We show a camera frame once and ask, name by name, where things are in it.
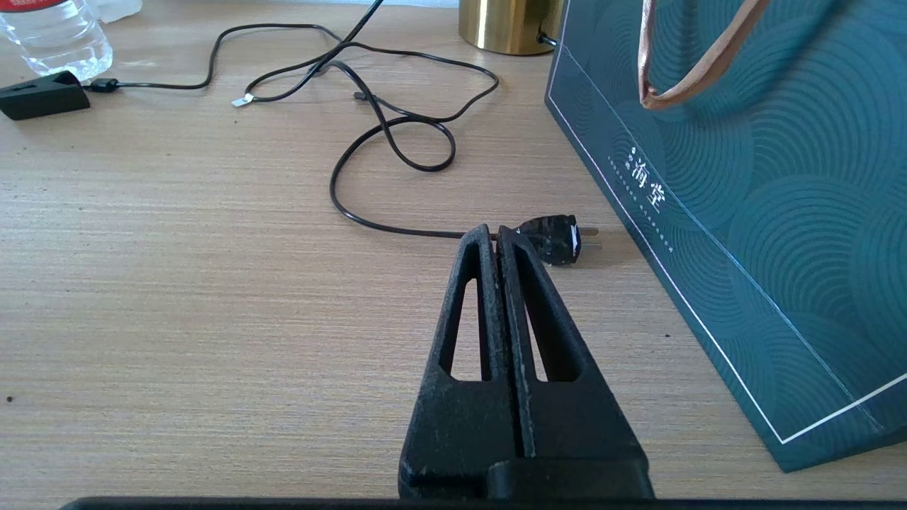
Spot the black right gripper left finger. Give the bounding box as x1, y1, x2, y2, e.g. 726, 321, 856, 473
398, 224, 508, 500

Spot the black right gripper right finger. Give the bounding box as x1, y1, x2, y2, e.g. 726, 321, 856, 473
496, 225, 655, 500

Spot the dark blue paper bag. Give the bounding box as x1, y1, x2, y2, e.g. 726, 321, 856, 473
543, 0, 907, 474

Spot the brass desk lamp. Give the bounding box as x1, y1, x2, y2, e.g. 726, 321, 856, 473
458, 0, 566, 57

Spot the black clip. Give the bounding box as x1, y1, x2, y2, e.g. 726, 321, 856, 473
0, 69, 92, 121

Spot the red-capped water bottle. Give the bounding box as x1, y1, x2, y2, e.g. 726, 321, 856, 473
0, 0, 114, 81

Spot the black lamp power cable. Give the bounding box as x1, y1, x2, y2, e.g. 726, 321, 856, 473
230, 0, 603, 268

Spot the thin black clip cable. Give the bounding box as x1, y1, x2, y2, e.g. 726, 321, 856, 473
85, 23, 501, 174

